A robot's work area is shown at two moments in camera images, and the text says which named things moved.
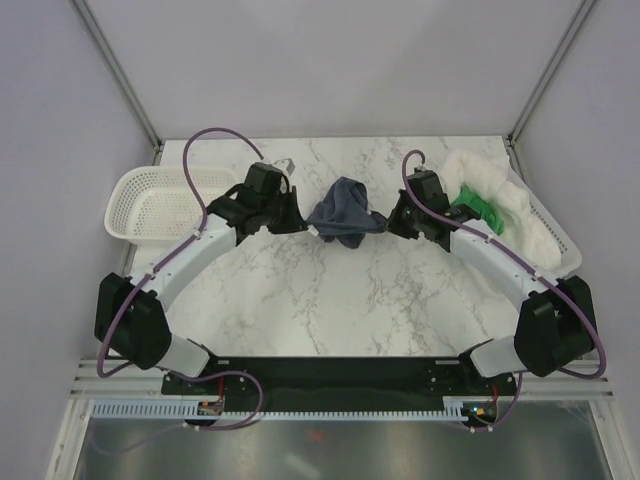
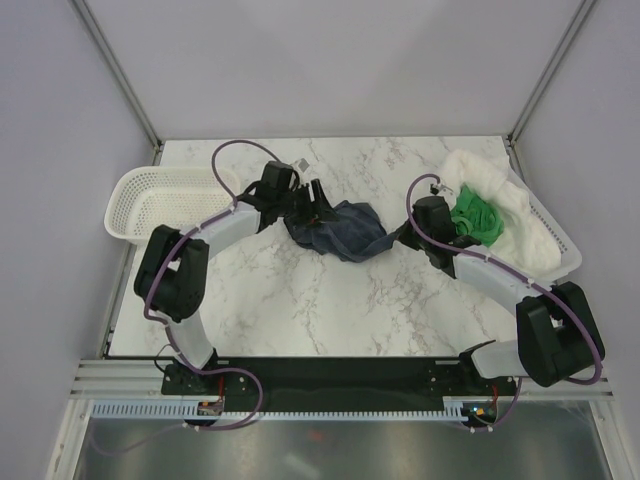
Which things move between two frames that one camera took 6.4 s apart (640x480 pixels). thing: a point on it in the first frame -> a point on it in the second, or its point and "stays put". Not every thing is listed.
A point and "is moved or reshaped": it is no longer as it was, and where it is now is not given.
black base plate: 336,379 stays put
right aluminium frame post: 570,34 stays put
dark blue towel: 344,215 is moved or reshaped
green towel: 492,219 stays put
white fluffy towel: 486,173 stays put
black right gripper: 394,224 -> 404,236
